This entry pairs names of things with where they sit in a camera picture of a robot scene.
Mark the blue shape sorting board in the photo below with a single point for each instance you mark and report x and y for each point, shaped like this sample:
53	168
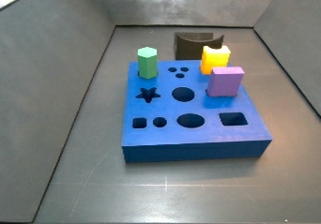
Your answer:
176	123

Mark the green hexagonal prism block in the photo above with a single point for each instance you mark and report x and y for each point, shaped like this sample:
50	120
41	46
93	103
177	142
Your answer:
148	62

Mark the purple rectangular block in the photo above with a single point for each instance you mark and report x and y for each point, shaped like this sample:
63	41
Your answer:
225	81

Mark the yellow arch block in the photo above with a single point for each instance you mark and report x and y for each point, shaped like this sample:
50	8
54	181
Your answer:
214	58

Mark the black curved holder stand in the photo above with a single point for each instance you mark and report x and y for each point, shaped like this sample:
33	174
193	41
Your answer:
189	44

